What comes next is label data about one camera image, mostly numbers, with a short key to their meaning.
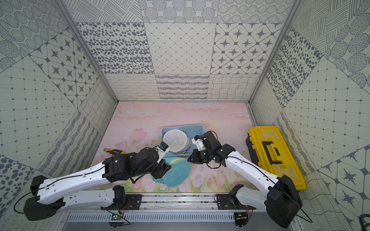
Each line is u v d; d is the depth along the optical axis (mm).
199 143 743
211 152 603
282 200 393
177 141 930
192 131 1003
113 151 906
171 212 716
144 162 496
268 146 775
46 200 402
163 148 603
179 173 732
